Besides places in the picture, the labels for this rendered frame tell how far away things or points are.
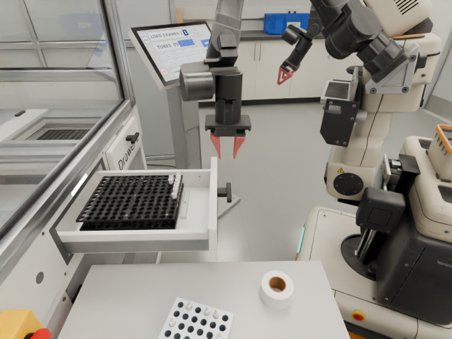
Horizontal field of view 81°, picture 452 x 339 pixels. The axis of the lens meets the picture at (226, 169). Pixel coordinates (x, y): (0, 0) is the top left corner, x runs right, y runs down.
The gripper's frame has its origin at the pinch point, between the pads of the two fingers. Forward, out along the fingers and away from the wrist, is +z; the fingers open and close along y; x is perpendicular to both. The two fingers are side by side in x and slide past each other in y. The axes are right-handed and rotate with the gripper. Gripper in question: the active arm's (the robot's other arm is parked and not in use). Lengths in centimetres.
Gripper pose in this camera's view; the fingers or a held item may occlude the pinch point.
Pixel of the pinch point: (227, 155)
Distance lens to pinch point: 64.5
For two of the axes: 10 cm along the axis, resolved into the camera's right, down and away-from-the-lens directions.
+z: -0.2, 8.4, 5.4
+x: 0.2, 5.4, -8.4
